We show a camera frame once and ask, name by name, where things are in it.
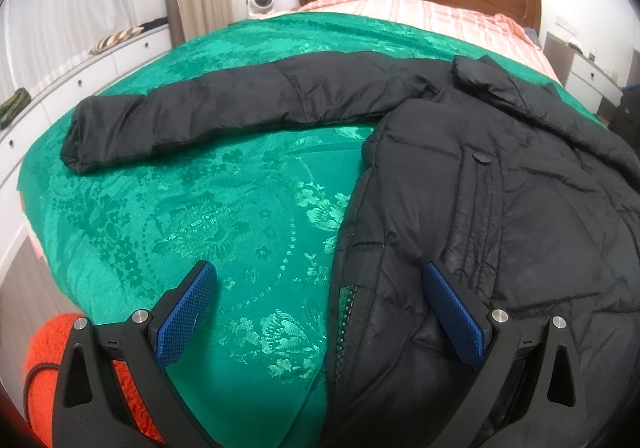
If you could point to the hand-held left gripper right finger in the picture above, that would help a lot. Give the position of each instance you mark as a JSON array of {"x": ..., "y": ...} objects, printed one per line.
[{"x": 456, "y": 313}]

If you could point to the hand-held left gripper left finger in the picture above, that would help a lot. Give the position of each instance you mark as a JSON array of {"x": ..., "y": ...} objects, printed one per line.
[{"x": 186, "y": 308}]

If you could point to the black puffer jacket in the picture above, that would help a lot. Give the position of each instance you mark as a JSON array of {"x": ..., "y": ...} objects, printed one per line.
[{"x": 500, "y": 208}]

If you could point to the dark clothes on chair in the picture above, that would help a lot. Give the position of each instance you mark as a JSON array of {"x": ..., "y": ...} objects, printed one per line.
[{"x": 631, "y": 117}]

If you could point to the green floral blanket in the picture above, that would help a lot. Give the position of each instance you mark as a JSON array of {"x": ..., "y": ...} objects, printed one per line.
[{"x": 200, "y": 208}]

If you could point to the white window drawer cabinet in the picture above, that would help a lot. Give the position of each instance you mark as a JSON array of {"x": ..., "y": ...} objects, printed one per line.
[{"x": 130, "y": 55}]

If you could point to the camouflage cloth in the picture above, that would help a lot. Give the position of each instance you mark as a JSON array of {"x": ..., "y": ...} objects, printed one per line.
[{"x": 15, "y": 105}]

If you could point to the white nightstand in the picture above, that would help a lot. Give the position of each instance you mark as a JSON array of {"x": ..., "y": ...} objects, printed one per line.
[{"x": 592, "y": 77}]

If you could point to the pink striped bed sheet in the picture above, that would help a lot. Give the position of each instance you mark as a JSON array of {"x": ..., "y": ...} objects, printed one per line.
[{"x": 400, "y": 10}]

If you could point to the small white round fan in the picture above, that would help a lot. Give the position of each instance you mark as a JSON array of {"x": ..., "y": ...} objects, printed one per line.
[{"x": 260, "y": 0}]

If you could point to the white wall socket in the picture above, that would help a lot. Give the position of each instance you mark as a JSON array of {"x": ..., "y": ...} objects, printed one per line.
[{"x": 565, "y": 22}]

